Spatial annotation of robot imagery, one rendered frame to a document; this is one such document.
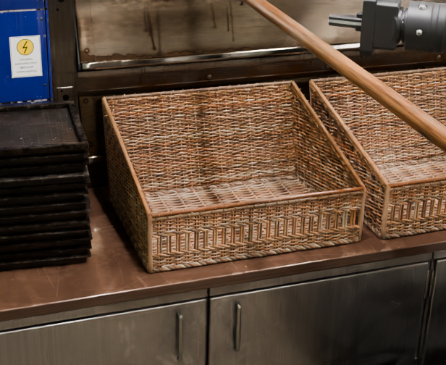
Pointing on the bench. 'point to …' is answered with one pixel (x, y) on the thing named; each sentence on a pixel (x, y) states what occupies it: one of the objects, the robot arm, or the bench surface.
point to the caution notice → (25, 56)
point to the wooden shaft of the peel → (367, 83)
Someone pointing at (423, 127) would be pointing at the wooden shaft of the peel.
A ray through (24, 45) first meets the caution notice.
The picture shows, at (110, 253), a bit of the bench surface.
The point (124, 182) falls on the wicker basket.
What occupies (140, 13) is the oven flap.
